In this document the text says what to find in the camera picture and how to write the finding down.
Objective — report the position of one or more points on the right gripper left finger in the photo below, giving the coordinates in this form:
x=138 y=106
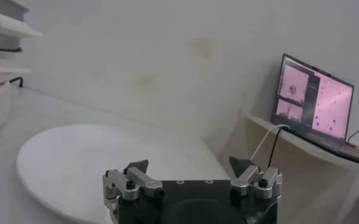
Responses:
x=136 y=182

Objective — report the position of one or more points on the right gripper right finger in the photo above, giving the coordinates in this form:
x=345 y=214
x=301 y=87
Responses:
x=258 y=182

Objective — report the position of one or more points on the large white plate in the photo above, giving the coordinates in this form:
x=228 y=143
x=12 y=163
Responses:
x=75 y=158

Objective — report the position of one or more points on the white side table with label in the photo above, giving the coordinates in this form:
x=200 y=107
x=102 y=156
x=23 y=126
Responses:
x=319 y=152

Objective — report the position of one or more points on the open laptop showing camera windows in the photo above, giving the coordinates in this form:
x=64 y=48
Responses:
x=331 y=106

